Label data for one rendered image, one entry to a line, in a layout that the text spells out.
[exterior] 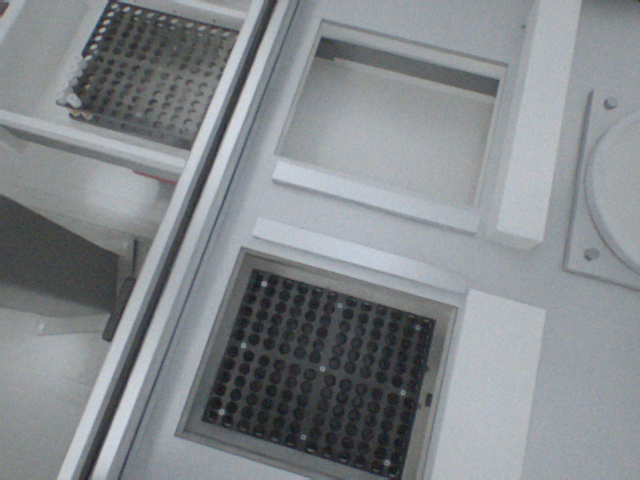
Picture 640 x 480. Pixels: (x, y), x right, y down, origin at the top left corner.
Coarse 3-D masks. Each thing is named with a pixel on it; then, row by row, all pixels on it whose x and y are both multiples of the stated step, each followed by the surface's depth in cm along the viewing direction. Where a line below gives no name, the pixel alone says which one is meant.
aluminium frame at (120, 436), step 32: (288, 0) 49; (288, 32) 51; (256, 64) 47; (256, 96) 46; (224, 128) 44; (256, 128) 49; (224, 160) 44; (224, 192) 45; (192, 224) 42; (192, 256) 41; (160, 288) 40; (192, 288) 43; (160, 320) 40; (160, 352) 40; (128, 384) 38; (160, 384) 42; (128, 416) 37; (96, 448) 36; (128, 448) 38
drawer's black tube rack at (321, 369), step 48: (288, 288) 53; (240, 336) 51; (288, 336) 52; (336, 336) 48; (384, 336) 48; (432, 336) 48; (240, 384) 50; (288, 384) 50; (336, 384) 47; (384, 384) 47; (240, 432) 45; (288, 432) 46; (336, 432) 46; (384, 432) 46
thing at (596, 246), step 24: (600, 96) 50; (624, 96) 50; (600, 120) 49; (624, 120) 47; (600, 144) 47; (624, 144) 44; (600, 168) 46; (624, 168) 42; (576, 192) 48; (600, 192) 45; (624, 192) 42; (576, 216) 46; (600, 216) 45; (624, 216) 43; (576, 240) 46; (600, 240) 46; (624, 240) 44; (576, 264) 45; (600, 264) 45; (624, 264) 45
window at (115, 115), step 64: (0, 0) 18; (64, 0) 21; (128, 0) 25; (192, 0) 32; (256, 0) 44; (0, 64) 18; (64, 64) 22; (128, 64) 27; (192, 64) 35; (0, 128) 19; (64, 128) 23; (128, 128) 29; (192, 128) 38; (0, 192) 20; (64, 192) 24; (128, 192) 31; (192, 192) 42; (0, 256) 21; (64, 256) 26; (128, 256) 33; (0, 320) 22; (64, 320) 28; (128, 320) 36; (0, 384) 24; (64, 384) 29; (0, 448) 25; (64, 448) 32
